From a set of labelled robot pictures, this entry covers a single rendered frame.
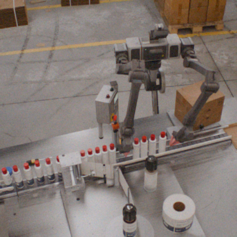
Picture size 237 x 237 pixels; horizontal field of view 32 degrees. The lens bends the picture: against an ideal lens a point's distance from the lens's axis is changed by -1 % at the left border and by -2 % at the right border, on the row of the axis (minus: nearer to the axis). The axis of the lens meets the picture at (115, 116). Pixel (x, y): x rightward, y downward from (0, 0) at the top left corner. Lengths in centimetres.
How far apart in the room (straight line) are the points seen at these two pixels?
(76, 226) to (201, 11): 416
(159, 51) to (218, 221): 126
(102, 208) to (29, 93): 268
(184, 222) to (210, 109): 105
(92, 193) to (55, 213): 28
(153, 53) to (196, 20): 320
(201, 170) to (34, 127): 222
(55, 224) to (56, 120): 212
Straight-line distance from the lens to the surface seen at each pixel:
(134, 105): 264
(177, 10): 602
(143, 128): 337
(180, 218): 259
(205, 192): 298
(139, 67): 260
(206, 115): 331
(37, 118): 481
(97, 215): 277
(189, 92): 328
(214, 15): 625
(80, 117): 474
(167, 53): 313
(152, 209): 279
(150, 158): 267
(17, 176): 289
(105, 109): 266
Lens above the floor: 316
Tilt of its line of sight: 42 degrees down
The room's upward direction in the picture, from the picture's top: 2 degrees counter-clockwise
